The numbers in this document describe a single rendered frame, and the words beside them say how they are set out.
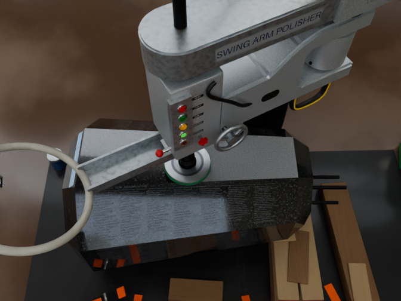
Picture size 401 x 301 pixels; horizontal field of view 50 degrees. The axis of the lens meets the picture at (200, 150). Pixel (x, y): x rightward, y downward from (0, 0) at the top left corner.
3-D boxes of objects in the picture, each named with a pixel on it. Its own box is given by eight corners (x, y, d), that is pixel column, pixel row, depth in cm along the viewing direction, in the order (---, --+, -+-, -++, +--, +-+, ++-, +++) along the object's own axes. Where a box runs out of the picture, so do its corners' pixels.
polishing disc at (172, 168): (157, 175, 196) (157, 174, 195) (173, 138, 207) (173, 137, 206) (202, 189, 193) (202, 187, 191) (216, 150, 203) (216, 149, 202)
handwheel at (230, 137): (235, 125, 180) (237, 103, 167) (247, 143, 175) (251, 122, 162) (203, 140, 176) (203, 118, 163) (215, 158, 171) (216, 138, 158)
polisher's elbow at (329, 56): (290, 48, 186) (299, 12, 170) (327, 34, 191) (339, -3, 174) (315, 77, 177) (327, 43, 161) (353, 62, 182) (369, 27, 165)
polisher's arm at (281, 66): (316, 62, 207) (346, -28, 165) (346, 95, 196) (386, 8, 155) (180, 121, 189) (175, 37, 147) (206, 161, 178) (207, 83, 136)
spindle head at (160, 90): (226, 94, 192) (233, 14, 154) (252, 130, 182) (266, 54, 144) (153, 126, 183) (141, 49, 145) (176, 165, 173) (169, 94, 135)
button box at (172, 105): (190, 138, 163) (188, 90, 139) (193, 144, 162) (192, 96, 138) (171, 147, 161) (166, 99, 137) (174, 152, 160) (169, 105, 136)
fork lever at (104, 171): (222, 104, 194) (223, 97, 190) (244, 135, 185) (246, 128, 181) (76, 165, 175) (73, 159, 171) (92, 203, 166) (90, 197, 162)
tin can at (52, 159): (70, 162, 296) (65, 151, 285) (61, 172, 292) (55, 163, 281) (58, 155, 299) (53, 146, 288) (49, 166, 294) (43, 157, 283)
